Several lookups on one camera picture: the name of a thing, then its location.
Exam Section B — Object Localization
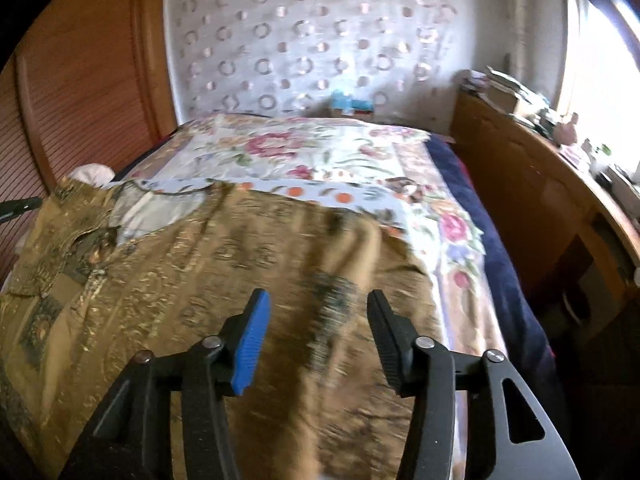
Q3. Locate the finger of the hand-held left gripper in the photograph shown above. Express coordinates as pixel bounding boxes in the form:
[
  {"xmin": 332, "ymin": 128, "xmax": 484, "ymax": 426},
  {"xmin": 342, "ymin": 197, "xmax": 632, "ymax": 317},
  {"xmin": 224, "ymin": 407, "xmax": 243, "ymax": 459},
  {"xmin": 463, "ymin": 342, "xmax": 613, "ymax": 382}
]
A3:
[{"xmin": 0, "ymin": 197, "xmax": 44, "ymax": 221}]

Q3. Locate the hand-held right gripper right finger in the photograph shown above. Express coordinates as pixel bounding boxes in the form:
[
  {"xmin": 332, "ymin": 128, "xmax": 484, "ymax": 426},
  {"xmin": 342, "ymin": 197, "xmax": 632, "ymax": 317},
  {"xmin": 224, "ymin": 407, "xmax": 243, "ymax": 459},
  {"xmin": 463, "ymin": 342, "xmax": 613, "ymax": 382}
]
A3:
[{"xmin": 366, "ymin": 290, "xmax": 583, "ymax": 480}]

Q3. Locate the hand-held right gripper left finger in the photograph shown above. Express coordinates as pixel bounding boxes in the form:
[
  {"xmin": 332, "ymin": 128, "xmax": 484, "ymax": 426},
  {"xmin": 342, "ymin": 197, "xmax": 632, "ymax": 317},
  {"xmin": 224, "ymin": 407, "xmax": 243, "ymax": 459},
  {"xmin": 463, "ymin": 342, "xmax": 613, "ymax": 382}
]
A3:
[{"xmin": 57, "ymin": 288, "xmax": 271, "ymax": 480}]

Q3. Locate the brown patterned garment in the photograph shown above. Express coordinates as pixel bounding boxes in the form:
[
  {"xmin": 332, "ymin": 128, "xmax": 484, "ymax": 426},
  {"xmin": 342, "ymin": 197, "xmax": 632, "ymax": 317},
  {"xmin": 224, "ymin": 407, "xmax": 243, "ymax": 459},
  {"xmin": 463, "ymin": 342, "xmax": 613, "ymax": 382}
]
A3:
[{"xmin": 0, "ymin": 180, "xmax": 443, "ymax": 480}]

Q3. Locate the wooden headboard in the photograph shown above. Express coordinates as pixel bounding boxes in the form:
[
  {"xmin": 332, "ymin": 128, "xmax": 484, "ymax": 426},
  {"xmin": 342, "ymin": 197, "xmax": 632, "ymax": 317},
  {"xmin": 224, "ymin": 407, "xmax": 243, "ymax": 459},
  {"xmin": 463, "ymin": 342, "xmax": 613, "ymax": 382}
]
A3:
[{"xmin": 0, "ymin": 0, "xmax": 178, "ymax": 281}]

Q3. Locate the navy blue blanket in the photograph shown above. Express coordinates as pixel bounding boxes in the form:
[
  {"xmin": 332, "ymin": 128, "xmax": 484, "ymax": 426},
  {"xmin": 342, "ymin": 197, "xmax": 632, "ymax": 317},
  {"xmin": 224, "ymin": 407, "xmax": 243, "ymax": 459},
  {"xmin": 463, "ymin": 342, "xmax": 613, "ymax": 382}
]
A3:
[{"xmin": 425, "ymin": 135, "xmax": 566, "ymax": 461}]

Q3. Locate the floral quilt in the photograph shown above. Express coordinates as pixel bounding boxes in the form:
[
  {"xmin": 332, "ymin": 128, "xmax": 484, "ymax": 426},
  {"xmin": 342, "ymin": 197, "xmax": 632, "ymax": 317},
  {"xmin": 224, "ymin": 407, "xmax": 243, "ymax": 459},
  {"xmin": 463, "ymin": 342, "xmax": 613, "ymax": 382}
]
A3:
[{"xmin": 120, "ymin": 112, "xmax": 506, "ymax": 411}]

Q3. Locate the long wooden cabinet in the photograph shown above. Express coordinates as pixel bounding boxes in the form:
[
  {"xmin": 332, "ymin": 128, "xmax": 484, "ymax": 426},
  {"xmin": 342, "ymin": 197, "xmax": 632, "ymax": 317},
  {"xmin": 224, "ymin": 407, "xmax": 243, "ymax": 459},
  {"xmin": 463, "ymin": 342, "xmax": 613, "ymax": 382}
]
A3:
[{"xmin": 450, "ymin": 87, "xmax": 640, "ymax": 311}]

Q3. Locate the box with blue items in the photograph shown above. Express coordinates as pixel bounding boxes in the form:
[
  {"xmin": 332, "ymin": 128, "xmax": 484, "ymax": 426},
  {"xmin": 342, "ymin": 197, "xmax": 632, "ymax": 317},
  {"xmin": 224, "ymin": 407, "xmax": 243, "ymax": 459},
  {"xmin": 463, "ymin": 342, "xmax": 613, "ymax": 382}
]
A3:
[{"xmin": 327, "ymin": 89, "xmax": 376, "ymax": 120}]

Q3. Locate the stack of books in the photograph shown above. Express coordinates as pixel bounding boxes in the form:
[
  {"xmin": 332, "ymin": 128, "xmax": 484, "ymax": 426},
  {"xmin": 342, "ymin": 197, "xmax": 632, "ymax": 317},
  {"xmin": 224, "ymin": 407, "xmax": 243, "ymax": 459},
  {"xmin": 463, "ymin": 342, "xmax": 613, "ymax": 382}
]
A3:
[{"xmin": 467, "ymin": 66, "xmax": 538, "ymax": 116}]

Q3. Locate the window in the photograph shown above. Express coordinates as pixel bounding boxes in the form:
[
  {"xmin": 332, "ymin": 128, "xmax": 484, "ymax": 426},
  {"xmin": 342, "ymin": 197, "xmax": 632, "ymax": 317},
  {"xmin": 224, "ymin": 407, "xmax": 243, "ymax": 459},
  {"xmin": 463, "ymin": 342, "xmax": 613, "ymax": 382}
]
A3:
[{"xmin": 555, "ymin": 0, "xmax": 640, "ymax": 181}]

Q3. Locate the sheer window curtain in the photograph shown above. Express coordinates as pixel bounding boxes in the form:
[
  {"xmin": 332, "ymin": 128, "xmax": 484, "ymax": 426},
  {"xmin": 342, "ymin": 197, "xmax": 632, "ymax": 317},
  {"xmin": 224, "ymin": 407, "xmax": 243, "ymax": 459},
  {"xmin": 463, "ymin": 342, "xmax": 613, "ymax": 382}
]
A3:
[{"xmin": 505, "ymin": 0, "xmax": 566, "ymax": 106}]

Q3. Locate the circle patterned wall curtain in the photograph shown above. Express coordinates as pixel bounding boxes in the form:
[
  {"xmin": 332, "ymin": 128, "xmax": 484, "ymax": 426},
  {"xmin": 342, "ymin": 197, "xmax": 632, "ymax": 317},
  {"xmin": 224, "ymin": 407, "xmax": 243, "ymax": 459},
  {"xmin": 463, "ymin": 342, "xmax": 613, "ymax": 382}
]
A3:
[{"xmin": 162, "ymin": 0, "xmax": 481, "ymax": 121}]

